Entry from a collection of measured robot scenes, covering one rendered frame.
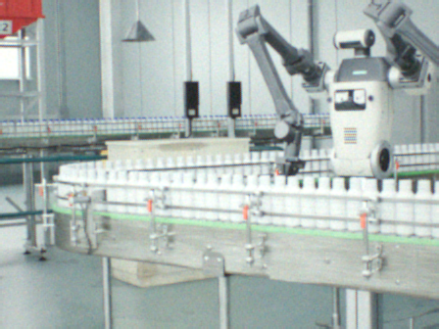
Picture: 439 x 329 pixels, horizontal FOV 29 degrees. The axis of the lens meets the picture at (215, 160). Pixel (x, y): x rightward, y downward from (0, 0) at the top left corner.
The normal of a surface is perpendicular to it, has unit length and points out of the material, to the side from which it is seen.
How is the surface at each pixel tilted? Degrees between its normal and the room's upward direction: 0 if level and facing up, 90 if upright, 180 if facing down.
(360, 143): 90
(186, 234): 90
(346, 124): 90
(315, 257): 90
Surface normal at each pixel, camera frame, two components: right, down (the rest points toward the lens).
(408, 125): 0.52, 0.04
